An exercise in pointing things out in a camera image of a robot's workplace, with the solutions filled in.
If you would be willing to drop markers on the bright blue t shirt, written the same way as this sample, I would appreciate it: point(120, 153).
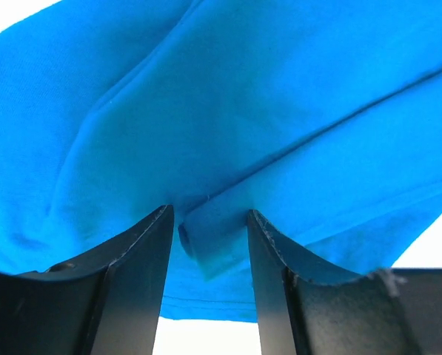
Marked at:
point(326, 116)

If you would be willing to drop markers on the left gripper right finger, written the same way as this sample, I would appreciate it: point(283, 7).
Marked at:
point(307, 305)

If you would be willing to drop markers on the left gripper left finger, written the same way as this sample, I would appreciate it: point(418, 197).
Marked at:
point(104, 301)

